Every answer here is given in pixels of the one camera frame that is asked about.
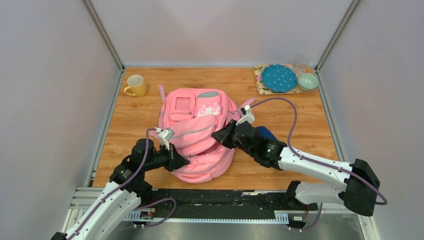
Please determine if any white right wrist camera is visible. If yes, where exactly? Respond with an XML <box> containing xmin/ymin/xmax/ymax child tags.
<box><xmin>236</xmin><ymin>105</ymin><xmax>255</xmax><ymax>126</ymax></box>

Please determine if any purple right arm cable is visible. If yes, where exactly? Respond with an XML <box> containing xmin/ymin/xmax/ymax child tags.
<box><xmin>248</xmin><ymin>96</ymin><xmax>388</xmax><ymax>233</ymax></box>

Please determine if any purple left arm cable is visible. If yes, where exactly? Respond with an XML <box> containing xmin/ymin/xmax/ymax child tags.
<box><xmin>66</xmin><ymin>128</ymin><xmax>177</xmax><ymax>240</ymax></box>

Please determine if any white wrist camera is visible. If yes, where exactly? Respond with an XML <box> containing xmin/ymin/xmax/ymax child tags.
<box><xmin>236</xmin><ymin>105</ymin><xmax>255</xmax><ymax>126</ymax></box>
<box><xmin>155</xmin><ymin>127</ymin><xmax>175</xmax><ymax>150</ymax></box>

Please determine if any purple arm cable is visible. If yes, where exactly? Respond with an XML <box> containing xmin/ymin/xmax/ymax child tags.
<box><xmin>248</xmin><ymin>96</ymin><xmax>388</xmax><ymax>233</ymax></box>
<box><xmin>66</xmin><ymin>128</ymin><xmax>177</xmax><ymax>240</ymax></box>

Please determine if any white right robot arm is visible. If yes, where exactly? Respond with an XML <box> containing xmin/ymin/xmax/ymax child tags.
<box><xmin>211</xmin><ymin>120</ymin><xmax>380</xmax><ymax>217</ymax></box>

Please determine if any blue polka dot plate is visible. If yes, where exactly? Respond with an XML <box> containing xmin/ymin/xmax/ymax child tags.
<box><xmin>260</xmin><ymin>64</ymin><xmax>297</xmax><ymax>93</ymax></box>

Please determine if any floral placemat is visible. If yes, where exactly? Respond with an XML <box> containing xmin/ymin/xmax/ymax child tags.
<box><xmin>253</xmin><ymin>63</ymin><xmax>312</xmax><ymax>95</ymax></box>

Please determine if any clear drinking glass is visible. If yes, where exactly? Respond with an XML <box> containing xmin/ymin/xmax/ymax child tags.
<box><xmin>292</xmin><ymin>54</ymin><xmax>309</xmax><ymax>73</ymax></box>

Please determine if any blue glasses case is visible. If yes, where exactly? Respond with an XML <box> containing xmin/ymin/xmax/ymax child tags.
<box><xmin>257</xmin><ymin>126</ymin><xmax>278</xmax><ymax>141</ymax></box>

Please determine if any pink student backpack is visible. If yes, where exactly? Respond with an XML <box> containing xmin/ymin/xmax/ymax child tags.
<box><xmin>150</xmin><ymin>85</ymin><xmax>256</xmax><ymax>184</ymax></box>

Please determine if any yellow mug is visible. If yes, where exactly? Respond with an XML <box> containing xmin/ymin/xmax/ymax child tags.
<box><xmin>123</xmin><ymin>74</ymin><xmax>147</xmax><ymax>97</ymax></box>

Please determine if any pale green bowl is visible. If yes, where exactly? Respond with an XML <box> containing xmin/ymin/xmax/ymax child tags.
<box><xmin>297</xmin><ymin>72</ymin><xmax>319</xmax><ymax>92</ymax></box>

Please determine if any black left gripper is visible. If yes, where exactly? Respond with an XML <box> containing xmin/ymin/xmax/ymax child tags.
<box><xmin>142</xmin><ymin>142</ymin><xmax>190</xmax><ymax>172</ymax></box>

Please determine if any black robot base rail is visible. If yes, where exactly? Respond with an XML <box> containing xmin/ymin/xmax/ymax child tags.
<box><xmin>136</xmin><ymin>188</ymin><xmax>319</xmax><ymax>221</ymax></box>

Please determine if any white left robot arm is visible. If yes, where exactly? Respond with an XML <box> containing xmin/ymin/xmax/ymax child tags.
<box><xmin>52</xmin><ymin>138</ymin><xmax>190</xmax><ymax>240</ymax></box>

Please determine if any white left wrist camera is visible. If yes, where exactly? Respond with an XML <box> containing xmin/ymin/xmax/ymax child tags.
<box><xmin>155</xmin><ymin>127</ymin><xmax>175</xmax><ymax>150</ymax></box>

